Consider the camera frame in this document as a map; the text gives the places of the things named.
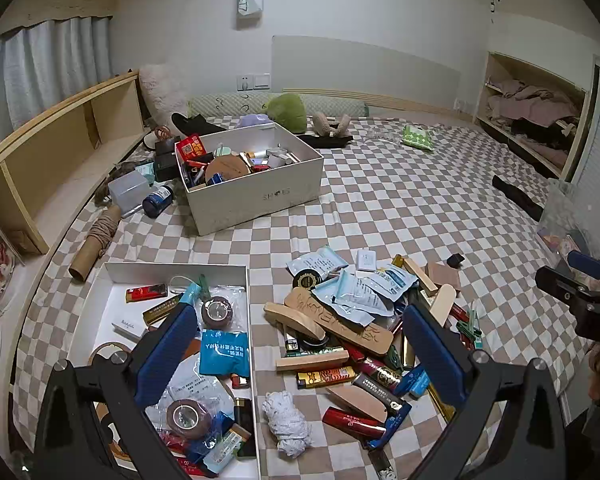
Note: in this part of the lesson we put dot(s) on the pale wooden oval board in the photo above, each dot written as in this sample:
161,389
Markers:
442,302

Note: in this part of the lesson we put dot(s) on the wooden bedside shelf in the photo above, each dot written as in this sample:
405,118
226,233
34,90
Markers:
55,160

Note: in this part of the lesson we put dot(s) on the green tissue packet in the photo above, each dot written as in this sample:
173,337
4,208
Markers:
418,137

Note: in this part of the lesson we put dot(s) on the white blue sachet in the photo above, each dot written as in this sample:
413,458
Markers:
345,300
317,265
392,282

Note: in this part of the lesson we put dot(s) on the clear plastic storage box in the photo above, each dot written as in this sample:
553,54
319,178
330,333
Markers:
565,220

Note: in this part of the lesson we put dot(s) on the black sock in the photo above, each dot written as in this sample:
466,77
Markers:
517,195

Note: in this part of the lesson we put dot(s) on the green bolster pillow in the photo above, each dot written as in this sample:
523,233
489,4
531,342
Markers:
230,102

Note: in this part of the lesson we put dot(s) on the red snack packet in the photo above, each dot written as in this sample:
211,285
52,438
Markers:
190,146

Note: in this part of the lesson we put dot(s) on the yellow patterned lighter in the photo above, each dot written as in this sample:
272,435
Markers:
325,376

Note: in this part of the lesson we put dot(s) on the white wall outlet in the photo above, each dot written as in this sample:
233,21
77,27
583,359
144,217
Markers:
460,106

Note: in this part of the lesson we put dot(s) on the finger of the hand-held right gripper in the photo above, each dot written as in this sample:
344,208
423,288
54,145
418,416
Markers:
557,282
587,264

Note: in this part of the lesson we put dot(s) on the round cork coaster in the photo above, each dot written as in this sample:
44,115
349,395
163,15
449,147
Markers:
227,169

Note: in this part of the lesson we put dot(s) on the wooden bar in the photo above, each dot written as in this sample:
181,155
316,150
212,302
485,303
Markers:
310,361

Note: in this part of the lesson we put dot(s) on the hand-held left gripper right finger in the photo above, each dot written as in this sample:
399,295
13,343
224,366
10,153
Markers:
435,355

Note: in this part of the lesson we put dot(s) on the carved wooden board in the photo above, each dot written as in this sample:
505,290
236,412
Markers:
310,312

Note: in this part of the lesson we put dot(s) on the blue bottle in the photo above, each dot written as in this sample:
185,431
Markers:
157,201

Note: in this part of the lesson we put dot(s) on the white shoe box lid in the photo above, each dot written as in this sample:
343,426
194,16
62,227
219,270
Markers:
150,272

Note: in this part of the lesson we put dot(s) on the white fluffy pillow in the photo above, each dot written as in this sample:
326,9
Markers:
162,92

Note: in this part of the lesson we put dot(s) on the green clips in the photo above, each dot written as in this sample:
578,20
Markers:
470,332

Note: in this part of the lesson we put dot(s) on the pale curtain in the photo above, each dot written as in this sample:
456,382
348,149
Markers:
40,70

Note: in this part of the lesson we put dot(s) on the black cloth strip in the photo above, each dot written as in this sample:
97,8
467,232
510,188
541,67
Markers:
325,141

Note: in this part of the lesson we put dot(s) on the pinkish wooden block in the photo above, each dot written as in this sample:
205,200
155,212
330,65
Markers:
445,276

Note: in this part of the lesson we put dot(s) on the white crumpled cloth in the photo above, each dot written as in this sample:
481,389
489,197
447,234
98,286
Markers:
287,425

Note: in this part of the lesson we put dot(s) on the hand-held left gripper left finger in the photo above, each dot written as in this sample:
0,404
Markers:
167,355

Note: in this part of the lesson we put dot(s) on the white shoe box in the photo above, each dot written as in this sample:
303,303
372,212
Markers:
260,195

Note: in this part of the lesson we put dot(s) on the beige curtain valance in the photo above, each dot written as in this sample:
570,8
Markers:
55,5

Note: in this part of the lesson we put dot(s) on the cardboard tube with twine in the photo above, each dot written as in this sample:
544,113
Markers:
92,250

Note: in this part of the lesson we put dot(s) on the clear plastic bag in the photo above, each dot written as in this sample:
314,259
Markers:
382,134

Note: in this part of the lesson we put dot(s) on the wooden stick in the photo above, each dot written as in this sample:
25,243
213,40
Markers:
422,276

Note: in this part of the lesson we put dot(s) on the dark red lighter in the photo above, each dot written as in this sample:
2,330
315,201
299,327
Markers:
382,372

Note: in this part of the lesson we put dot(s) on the brown furry item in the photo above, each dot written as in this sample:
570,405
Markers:
112,175

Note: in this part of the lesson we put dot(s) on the blue wipes packet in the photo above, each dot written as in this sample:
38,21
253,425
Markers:
225,352

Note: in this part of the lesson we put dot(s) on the checkered bed sheet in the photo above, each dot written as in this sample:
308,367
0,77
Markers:
405,200

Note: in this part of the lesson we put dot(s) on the brown tape roll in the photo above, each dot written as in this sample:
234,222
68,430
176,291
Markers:
190,420
216,312

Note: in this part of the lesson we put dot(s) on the white wall switch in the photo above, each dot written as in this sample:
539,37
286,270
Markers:
262,81

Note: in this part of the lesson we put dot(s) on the green plush toy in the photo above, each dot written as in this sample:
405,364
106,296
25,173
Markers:
285,112

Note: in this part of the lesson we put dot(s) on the white headboard panel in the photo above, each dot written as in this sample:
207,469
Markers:
365,70

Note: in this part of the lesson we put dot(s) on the wooden wardrobe shelf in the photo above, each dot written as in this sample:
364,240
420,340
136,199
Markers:
530,160

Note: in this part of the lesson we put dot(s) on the purple plush toy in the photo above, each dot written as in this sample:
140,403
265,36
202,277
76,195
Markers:
255,120

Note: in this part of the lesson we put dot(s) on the blue lighter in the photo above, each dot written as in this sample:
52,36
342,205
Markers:
392,425

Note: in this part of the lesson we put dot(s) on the black garment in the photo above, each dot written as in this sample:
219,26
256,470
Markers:
195,124

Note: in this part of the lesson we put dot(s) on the translucent plastic box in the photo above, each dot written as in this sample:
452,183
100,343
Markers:
127,190

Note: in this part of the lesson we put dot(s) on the round black gold tin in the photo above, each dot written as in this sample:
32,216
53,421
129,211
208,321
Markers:
306,280

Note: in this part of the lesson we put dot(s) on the brown teddy bear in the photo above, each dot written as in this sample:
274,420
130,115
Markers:
332,125

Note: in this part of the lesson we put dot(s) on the white slipper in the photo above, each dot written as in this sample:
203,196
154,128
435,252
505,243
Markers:
152,139

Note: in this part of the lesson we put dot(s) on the black lighter packet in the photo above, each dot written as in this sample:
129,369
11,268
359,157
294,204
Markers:
385,394

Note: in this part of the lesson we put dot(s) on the small black box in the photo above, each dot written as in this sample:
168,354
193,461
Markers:
455,260

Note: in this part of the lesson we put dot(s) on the pile of clothes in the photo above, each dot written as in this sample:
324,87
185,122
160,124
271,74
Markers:
525,105

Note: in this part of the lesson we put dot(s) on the white wall socket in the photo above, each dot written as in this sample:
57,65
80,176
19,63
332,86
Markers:
244,82

